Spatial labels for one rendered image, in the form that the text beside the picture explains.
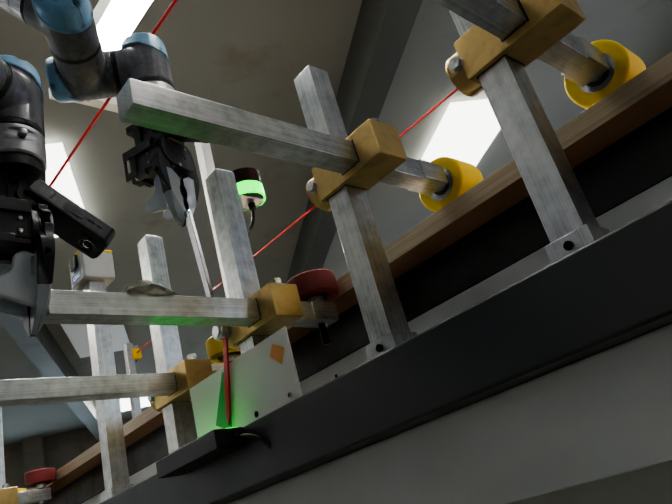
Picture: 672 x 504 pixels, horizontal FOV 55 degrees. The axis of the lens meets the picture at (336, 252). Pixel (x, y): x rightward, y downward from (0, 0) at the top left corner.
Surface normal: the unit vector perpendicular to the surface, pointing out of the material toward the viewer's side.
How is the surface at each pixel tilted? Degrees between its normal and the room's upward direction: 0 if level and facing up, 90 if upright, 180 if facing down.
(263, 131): 90
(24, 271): 93
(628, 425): 90
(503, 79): 90
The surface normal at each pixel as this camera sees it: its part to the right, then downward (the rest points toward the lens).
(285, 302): 0.63, -0.46
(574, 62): 0.26, 0.88
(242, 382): -0.73, -0.09
